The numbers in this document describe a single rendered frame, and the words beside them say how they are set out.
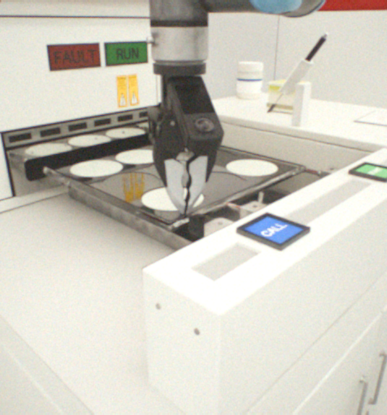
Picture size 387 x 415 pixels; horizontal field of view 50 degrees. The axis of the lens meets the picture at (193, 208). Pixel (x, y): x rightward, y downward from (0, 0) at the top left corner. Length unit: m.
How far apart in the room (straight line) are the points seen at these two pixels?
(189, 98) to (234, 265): 0.24
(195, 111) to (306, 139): 0.40
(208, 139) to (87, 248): 0.31
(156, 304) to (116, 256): 0.31
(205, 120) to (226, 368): 0.28
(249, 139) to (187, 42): 0.45
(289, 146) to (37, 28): 0.54
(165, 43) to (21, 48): 0.38
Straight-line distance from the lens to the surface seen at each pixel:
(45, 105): 0.89
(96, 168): 0.84
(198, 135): 0.49
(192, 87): 0.55
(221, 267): 0.39
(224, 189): 0.72
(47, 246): 0.74
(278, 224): 0.45
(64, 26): 0.91
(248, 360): 0.40
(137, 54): 1.01
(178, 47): 0.55
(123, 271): 0.64
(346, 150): 0.84
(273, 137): 0.92
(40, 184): 0.90
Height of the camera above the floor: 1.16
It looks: 24 degrees down
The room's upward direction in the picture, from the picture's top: straight up
